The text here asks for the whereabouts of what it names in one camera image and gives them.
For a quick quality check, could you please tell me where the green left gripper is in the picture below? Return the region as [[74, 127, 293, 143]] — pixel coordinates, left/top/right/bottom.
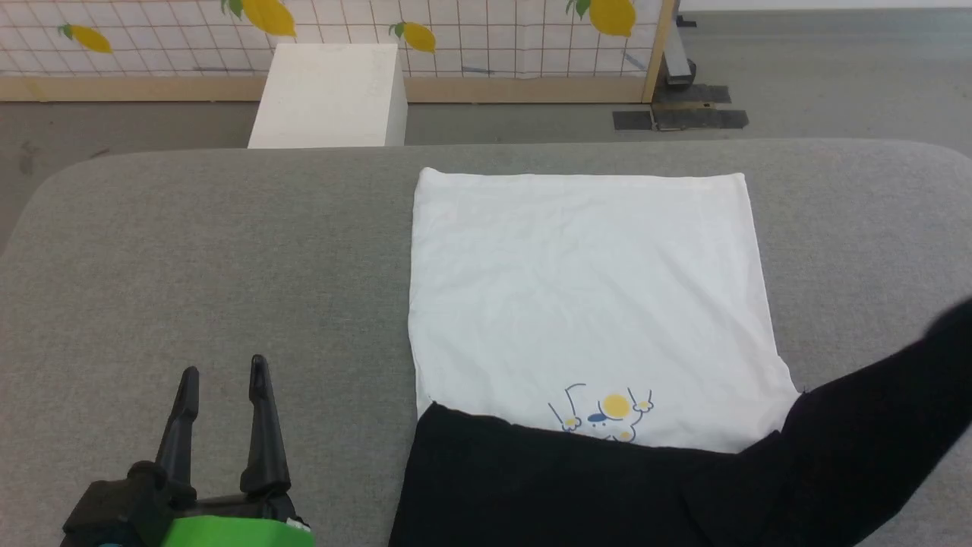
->
[[155, 354, 317, 547]]

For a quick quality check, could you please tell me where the white shirt with black sleeves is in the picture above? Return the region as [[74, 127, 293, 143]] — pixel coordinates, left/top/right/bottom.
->
[[388, 168, 972, 547]]

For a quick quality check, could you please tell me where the white rectangular box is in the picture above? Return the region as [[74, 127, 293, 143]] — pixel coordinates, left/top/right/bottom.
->
[[248, 43, 409, 150]]

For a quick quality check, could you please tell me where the lemon print grid screen panel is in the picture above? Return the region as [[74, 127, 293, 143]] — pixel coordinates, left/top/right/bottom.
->
[[0, 0, 663, 79]]

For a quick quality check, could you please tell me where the lemon-print grid panel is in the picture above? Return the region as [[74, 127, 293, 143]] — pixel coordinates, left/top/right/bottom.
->
[[0, 0, 677, 105]]

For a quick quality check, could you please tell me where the brown metal floor plate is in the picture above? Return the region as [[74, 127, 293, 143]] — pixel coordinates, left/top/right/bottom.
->
[[651, 103, 719, 131]]

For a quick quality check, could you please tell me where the small black floor mat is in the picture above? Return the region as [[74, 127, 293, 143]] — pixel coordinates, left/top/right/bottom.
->
[[654, 83, 732, 106]]

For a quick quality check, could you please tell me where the grey metal support leg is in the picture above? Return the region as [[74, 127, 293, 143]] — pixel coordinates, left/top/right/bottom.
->
[[663, 14, 697, 89]]

